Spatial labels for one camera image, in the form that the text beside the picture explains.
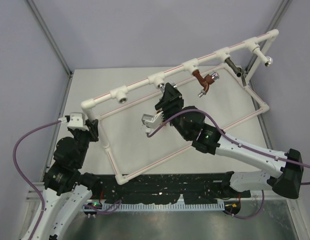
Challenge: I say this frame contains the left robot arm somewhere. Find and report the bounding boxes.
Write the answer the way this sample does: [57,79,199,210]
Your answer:
[23,119,102,240]

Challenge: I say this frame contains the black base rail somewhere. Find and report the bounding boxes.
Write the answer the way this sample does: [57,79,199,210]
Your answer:
[72,172,238,205]

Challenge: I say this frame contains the chrome lever faucet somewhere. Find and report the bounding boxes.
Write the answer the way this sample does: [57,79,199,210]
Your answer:
[158,82,177,93]

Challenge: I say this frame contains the white PVC pipe frame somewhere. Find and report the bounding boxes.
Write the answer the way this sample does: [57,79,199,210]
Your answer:
[81,28,280,186]

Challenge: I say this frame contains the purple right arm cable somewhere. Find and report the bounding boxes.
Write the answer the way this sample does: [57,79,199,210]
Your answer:
[146,109,310,171]

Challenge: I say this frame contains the brown faucet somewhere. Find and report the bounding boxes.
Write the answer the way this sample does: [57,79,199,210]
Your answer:
[192,69,220,98]

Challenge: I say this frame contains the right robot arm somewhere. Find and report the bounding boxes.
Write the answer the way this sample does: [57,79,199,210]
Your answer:
[155,83,304,199]

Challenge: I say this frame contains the white faucet chrome tip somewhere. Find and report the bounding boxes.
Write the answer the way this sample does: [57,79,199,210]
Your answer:
[253,47,273,67]

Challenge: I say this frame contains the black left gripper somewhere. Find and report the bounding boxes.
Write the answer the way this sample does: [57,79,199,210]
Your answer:
[69,118,100,166]

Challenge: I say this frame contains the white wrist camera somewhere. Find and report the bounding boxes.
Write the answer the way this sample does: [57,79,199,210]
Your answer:
[58,112,88,131]
[141,111,164,134]

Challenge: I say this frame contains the dark grey metal faucet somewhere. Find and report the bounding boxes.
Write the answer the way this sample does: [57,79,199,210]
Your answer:
[224,57,247,87]

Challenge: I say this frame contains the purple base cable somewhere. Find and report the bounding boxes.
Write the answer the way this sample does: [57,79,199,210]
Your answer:
[223,189,265,221]
[84,198,123,216]

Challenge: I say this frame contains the white slotted cable duct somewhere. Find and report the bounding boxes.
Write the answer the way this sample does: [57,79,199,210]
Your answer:
[82,202,225,213]

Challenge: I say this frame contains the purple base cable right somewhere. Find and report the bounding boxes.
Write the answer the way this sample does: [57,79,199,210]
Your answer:
[223,189,265,221]

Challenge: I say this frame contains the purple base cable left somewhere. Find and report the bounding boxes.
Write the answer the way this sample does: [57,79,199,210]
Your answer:
[84,198,123,216]

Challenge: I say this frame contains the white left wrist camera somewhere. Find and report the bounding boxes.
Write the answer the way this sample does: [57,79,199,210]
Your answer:
[58,112,88,131]

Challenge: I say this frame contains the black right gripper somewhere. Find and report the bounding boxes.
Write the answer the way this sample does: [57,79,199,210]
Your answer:
[155,82,190,140]

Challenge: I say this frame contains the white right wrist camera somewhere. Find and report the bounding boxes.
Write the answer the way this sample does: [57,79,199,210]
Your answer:
[141,111,164,134]

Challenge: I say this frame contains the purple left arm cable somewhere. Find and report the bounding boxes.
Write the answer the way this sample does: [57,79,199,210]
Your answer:
[14,121,68,236]

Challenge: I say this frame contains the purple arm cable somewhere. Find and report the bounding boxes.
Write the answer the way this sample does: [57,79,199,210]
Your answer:
[14,121,68,236]
[146,109,310,171]

